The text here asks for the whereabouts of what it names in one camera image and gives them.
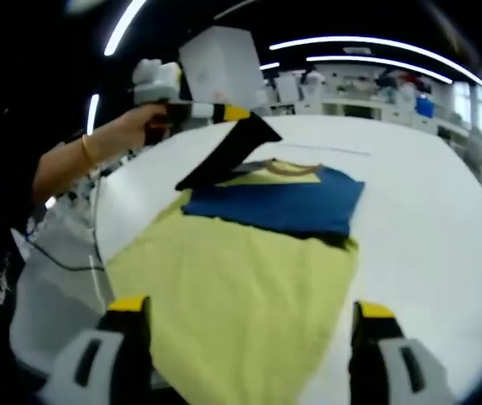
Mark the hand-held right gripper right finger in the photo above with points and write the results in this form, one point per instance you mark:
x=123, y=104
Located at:
x=371, y=363

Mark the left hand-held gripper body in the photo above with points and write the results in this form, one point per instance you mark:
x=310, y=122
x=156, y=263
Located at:
x=158, y=82

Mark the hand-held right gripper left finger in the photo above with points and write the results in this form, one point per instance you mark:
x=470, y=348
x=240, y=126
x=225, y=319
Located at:
x=135, y=358

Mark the yellow garment with dark sleeves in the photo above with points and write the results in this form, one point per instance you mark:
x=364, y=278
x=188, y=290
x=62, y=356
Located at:
x=232, y=295

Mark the person's left hand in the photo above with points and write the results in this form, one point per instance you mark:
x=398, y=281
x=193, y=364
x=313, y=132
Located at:
x=135, y=128

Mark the long ceiling light strip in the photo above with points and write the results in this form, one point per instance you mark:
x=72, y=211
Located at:
x=375, y=40
x=122, y=25
x=375, y=61
x=93, y=114

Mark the white lab counters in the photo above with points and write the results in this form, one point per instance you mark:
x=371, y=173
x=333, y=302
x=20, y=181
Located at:
x=350, y=105

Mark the ceiling air vent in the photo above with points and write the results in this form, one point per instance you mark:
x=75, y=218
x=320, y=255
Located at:
x=357, y=50

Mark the blue storage bin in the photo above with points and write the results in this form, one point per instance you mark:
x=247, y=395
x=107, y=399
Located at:
x=425, y=106

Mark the bright window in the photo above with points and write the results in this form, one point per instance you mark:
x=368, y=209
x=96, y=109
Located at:
x=477, y=109

